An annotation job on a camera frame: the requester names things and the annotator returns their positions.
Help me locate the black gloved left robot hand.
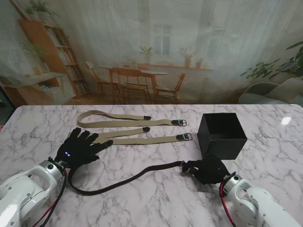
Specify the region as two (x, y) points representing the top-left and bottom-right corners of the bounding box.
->
(54, 127), (108, 170)

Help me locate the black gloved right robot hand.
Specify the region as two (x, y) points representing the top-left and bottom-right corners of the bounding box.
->
(182, 158), (230, 185)

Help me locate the black woven belt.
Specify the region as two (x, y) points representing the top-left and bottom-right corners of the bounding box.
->
(67, 140), (187, 196)

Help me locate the black square storage box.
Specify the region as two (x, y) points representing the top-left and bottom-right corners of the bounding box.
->
(197, 113), (248, 160)

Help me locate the beige woven belt folded flat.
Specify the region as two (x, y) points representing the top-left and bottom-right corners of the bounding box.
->
(91, 126), (194, 145)

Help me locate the beige woven belt looped end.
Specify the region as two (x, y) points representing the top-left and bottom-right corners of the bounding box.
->
(77, 110), (189, 129)

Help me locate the printed room scene backdrop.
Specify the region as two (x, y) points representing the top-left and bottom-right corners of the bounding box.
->
(0, 0), (303, 106)

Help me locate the right arm red black cable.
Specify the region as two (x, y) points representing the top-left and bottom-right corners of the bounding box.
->
(219, 182), (238, 226)

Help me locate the arm red black cable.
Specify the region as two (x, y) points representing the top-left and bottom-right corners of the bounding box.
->
(33, 170), (70, 227)
(219, 182), (238, 226)

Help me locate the left arm red black cable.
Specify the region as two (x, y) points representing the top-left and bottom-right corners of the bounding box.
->
(33, 170), (70, 227)

